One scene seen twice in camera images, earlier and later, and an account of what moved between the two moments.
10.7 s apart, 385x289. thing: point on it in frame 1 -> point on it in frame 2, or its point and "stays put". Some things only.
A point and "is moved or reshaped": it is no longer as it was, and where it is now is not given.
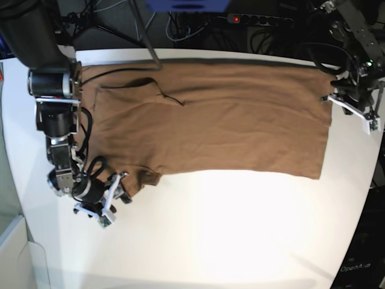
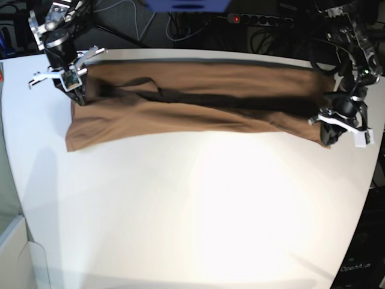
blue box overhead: (189, 6) stays put
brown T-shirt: (271, 118) is moved or reshaped
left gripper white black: (95, 197) -> (65, 61)
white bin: (23, 262) stays put
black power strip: (256, 19) stays put
